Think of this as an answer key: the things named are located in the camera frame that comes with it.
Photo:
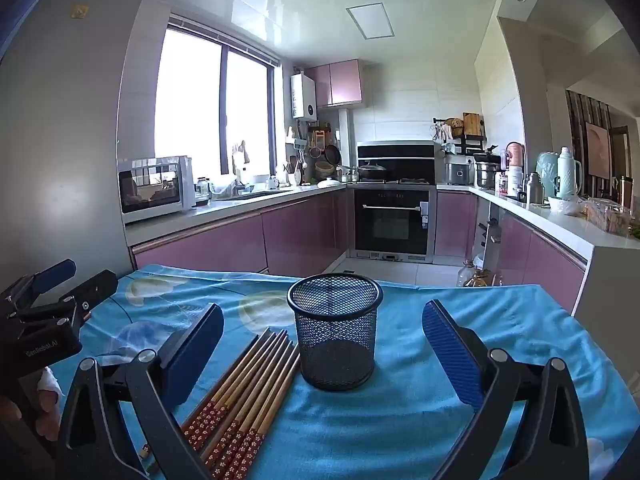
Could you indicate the mint green thermos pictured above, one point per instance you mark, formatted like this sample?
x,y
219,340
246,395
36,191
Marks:
x,y
567,175

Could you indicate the clear plastic bottle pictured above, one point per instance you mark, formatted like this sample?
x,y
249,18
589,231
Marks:
x,y
466,276

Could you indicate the knife holder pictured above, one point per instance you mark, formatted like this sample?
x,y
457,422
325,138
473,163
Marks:
x,y
490,232

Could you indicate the kitchen window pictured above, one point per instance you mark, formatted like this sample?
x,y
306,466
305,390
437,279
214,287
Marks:
x,y
190,100

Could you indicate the black wok with lid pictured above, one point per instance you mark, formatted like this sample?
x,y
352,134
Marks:
x,y
372,170

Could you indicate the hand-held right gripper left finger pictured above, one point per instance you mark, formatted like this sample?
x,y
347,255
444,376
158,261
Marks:
x,y
200,350

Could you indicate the wall picture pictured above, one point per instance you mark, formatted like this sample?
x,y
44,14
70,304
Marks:
x,y
597,150

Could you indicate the white lidded dish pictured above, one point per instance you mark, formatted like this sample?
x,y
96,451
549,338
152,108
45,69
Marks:
x,y
330,183

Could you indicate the black wall rack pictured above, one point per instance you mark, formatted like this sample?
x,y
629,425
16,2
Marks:
x,y
457,132

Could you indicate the white microwave oven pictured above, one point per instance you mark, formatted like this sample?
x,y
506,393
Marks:
x,y
150,192

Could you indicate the brown tumbler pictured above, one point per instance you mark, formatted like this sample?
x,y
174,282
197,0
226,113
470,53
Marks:
x,y
626,191

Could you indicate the wooden cutting board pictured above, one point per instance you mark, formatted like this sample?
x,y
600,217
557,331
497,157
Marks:
x,y
472,124

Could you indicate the white kitchen countertop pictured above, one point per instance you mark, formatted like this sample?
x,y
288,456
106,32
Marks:
x,y
225,210

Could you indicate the silver rice cooker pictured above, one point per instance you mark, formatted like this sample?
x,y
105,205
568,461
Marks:
x,y
459,174

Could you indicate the grey refrigerator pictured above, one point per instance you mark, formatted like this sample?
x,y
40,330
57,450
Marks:
x,y
65,160

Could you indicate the clear plastic food container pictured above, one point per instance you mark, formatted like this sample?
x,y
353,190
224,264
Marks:
x,y
607,216

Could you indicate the blue printed tablecloth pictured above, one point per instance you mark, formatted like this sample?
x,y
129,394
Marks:
x,y
400,425

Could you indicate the black mesh utensil holder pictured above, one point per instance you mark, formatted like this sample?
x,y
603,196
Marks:
x,y
335,345

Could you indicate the black range hood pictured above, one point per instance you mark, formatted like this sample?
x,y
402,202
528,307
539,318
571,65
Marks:
x,y
395,152

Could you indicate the hanging frying pan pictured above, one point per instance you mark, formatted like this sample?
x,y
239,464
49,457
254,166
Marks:
x,y
332,153

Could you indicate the white bowl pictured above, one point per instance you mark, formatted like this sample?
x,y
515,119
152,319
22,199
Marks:
x,y
565,206

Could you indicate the pink wall cabinet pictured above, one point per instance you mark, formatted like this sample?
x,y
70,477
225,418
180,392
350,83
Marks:
x,y
335,82

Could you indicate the person's left hand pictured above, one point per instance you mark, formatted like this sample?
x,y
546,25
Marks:
x,y
45,402

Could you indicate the steel steamer pot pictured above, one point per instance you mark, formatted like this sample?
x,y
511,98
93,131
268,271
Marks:
x,y
486,176

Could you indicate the yellow cooking oil bottle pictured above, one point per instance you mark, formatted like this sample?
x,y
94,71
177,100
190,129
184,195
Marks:
x,y
486,280

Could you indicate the white water heater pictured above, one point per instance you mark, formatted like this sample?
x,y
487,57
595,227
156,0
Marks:
x,y
303,95

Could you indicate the steel vacuum flask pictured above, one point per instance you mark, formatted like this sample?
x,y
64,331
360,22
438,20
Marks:
x,y
534,191

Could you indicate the pile of wooden chopsticks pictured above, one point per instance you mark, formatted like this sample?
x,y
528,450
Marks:
x,y
250,390

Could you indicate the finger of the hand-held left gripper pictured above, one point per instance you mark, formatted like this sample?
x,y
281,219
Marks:
x,y
95,287
55,272

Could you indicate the pink thermos jug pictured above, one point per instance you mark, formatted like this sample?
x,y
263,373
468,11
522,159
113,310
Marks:
x,y
515,155

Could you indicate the black built-in oven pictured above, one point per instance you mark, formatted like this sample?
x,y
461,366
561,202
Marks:
x,y
392,222

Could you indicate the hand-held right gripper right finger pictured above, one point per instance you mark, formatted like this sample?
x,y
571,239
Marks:
x,y
450,355

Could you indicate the yellow sticker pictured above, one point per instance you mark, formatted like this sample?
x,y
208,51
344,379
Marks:
x,y
80,12

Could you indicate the pink kitchen base cabinets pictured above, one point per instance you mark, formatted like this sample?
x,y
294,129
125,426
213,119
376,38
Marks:
x,y
295,232
530,255

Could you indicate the ceiling light panel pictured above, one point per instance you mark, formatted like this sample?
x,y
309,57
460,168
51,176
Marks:
x,y
370,21

